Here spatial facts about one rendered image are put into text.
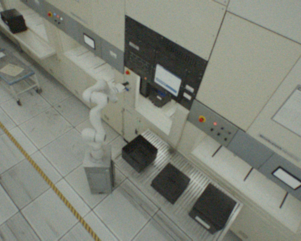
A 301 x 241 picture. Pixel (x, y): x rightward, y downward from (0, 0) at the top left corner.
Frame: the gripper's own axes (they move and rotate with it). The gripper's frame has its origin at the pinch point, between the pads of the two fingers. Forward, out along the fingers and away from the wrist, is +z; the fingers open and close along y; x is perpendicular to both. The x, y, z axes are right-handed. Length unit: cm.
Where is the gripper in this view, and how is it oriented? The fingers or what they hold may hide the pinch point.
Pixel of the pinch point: (125, 84)
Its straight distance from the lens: 254.9
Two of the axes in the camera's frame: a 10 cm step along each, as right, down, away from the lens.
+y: 7.4, 5.7, -3.7
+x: 1.0, -6.3, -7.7
